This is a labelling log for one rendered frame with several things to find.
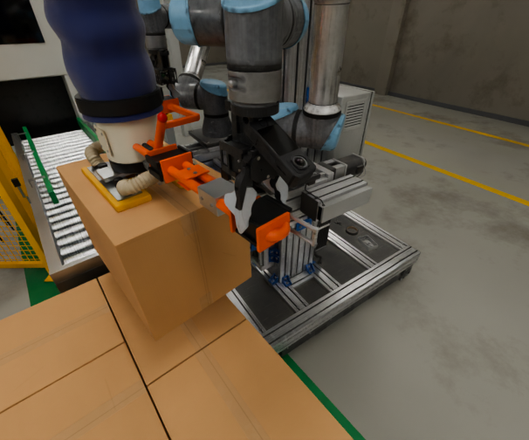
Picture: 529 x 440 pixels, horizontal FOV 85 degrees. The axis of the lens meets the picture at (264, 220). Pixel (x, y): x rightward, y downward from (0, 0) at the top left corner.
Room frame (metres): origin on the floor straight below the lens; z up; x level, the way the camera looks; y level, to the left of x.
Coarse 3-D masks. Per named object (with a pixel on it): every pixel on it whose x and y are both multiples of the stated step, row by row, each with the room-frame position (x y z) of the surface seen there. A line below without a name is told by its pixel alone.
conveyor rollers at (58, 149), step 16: (48, 144) 2.51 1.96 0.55; (64, 144) 2.51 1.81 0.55; (80, 144) 2.51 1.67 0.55; (32, 160) 2.19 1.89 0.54; (48, 160) 2.18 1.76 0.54; (64, 160) 2.18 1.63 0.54; (48, 176) 1.88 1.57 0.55; (64, 192) 1.69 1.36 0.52; (48, 208) 1.48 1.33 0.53; (64, 208) 1.46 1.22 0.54; (64, 224) 1.30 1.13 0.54; (80, 224) 1.29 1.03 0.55; (64, 240) 1.15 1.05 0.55; (80, 240) 1.18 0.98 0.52; (64, 256) 1.05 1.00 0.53; (80, 256) 1.03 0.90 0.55
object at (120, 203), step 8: (88, 168) 0.88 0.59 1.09; (96, 168) 0.87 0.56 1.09; (88, 176) 0.83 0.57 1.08; (96, 176) 0.82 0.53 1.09; (128, 176) 0.82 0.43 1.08; (96, 184) 0.78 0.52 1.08; (104, 184) 0.77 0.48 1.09; (112, 184) 0.76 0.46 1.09; (104, 192) 0.73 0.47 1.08; (112, 192) 0.72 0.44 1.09; (144, 192) 0.72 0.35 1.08; (112, 200) 0.68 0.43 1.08; (120, 200) 0.68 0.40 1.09; (128, 200) 0.68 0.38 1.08; (136, 200) 0.68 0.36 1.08; (144, 200) 0.70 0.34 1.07; (120, 208) 0.65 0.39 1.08; (128, 208) 0.67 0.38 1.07
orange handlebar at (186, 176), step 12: (168, 108) 1.22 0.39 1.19; (180, 108) 1.15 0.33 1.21; (168, 120) 1.00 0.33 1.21; (180, 120) 1.01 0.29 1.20; (192, 120) 1.05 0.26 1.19; (144, 156) 0.73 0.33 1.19; (168, 168) 0.63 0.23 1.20; (192, 168) 0.61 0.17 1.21; (204, 168) 0.61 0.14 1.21; (180, 180) 0.58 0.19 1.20; (192, 180) 0.57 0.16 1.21; (204, 180) 0.58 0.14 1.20; (216, 204) 0.48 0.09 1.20; (288, 228) 0.39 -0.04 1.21; (276, 240) 0.37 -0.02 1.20
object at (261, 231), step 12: (252, 204) 0.44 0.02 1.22; (264, 204) 0.44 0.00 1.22; (252, 216) 0.40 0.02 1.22; (264, 216) 0.40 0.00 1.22; (276, 216) 0.40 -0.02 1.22; (288, 216) 0.41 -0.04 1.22; (252, 228) 0.39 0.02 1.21; (264, 228) 0.37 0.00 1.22; (276, 228) 0.39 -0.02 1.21; (252, 240) 0.39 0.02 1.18; (264, 240) 0.37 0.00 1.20
